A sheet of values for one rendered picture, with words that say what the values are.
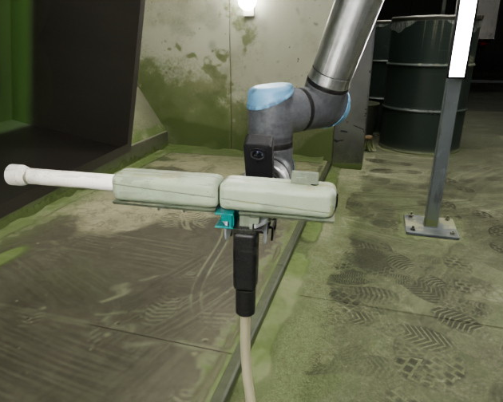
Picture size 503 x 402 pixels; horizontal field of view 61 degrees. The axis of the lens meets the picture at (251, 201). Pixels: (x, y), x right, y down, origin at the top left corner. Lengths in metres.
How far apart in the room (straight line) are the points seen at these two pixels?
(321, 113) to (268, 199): 0.38
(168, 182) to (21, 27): 0.80
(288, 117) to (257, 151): 0.19
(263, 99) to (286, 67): 1.81
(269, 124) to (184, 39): 2.05
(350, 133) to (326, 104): 1.72
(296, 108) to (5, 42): 0.78
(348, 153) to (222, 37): 1.03
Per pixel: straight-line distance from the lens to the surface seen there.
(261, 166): 0.69
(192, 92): 2.83
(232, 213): 0.57
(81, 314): 1.27
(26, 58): 1.29
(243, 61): 2.69
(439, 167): 1.82
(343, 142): 2.63
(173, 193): 0.58
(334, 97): 0.90
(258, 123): 0.82
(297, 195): 0.54
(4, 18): 1.29
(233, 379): 1.01
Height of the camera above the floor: 0.73
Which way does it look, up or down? 21 degrees down
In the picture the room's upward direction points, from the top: straight up
